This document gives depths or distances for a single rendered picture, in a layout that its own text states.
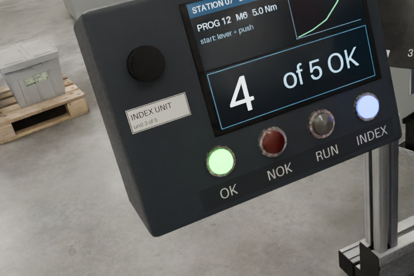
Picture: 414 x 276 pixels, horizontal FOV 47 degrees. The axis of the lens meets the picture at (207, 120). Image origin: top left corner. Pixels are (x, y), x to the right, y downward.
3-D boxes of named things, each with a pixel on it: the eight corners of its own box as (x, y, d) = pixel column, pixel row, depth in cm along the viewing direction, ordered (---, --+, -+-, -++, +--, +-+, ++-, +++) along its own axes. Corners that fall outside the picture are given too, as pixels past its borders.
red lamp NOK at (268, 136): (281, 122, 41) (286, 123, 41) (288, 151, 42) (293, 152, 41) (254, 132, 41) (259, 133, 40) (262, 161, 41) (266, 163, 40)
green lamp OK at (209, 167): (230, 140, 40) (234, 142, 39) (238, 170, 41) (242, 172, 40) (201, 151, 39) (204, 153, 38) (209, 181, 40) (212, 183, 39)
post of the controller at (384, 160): (382, 233, 65) (381, 104, 57) (398, 245, 63) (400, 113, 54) (364, 241, 64) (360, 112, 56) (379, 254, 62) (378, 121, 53)
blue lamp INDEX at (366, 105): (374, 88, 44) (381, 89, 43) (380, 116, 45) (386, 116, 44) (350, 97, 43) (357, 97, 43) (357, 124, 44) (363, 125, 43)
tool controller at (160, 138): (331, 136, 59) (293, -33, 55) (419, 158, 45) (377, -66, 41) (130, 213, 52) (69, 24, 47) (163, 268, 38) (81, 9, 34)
